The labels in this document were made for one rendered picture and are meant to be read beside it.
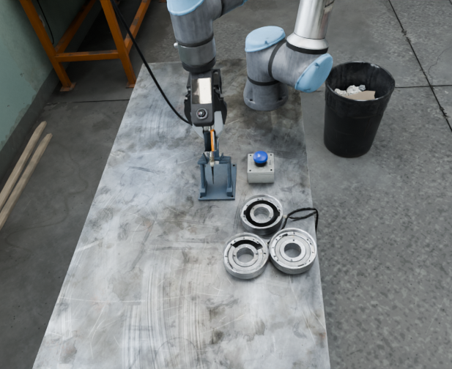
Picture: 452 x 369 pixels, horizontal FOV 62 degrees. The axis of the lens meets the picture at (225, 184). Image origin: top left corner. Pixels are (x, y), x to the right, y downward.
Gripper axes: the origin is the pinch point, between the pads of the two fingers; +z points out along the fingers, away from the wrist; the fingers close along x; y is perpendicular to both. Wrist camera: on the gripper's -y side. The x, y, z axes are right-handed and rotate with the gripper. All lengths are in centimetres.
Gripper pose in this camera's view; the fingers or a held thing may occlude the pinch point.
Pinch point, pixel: (210, 136)
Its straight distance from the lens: 91.4
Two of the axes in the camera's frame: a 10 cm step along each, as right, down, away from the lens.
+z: 1.0, 6.4, 7.6
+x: -9.9, 0.3, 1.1
